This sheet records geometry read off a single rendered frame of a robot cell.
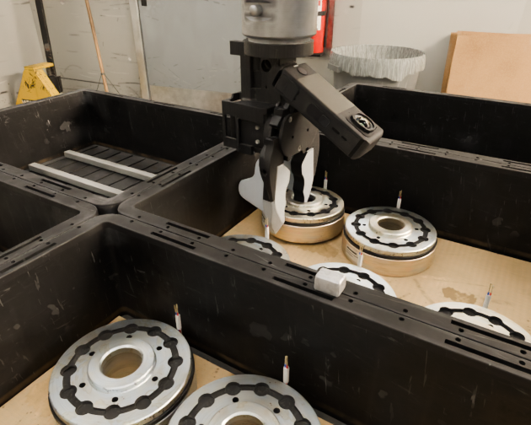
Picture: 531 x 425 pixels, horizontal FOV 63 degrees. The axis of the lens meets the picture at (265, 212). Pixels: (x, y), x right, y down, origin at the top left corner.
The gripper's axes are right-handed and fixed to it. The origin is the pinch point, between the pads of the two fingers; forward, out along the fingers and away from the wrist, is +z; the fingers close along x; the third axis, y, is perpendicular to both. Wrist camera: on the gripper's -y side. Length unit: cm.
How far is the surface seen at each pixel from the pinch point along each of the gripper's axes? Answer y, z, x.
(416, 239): -14.2, -0.5, -3.3
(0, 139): 46.5, -3.4, 11.4
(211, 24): 217, 7, -219
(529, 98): 4, 39, -262
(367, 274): -12.5, -0.4, 5.4
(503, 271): -22.7, 2.7, -8.0
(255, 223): 5.2, 2.6, 0.2
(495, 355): -24.8, -7.2, 16.9
